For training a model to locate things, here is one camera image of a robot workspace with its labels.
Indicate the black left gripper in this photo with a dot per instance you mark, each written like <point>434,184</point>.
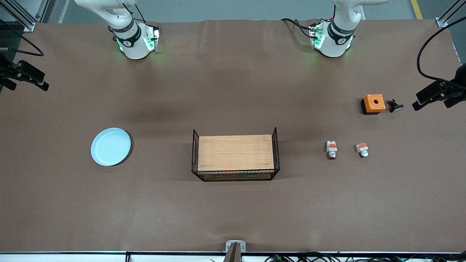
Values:
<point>459,84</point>

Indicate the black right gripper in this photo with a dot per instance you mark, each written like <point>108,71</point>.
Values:
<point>5,69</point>

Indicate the light blue round plate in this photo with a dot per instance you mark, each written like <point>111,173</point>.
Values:
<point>111,147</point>

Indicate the red push button switch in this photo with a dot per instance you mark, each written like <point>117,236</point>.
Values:
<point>331,148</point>

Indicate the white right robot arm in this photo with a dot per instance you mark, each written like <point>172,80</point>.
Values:
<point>134,47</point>

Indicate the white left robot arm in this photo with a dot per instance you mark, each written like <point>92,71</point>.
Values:
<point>335,43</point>

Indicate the black button head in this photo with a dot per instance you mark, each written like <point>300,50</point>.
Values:
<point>395,106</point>

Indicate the wooden board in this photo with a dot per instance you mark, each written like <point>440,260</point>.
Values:
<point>236,153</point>

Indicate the brown table cover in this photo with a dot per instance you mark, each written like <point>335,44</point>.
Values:
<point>233,211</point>

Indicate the aluminium frame post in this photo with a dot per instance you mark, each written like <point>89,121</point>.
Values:
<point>25,23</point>
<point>442,22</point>

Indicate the orange button enclosure box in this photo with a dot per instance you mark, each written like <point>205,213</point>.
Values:
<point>371,106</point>

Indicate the white orange push button switch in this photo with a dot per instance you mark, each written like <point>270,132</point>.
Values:
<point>362,149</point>

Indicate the white table edge rail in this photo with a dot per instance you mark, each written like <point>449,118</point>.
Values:
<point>72,257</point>

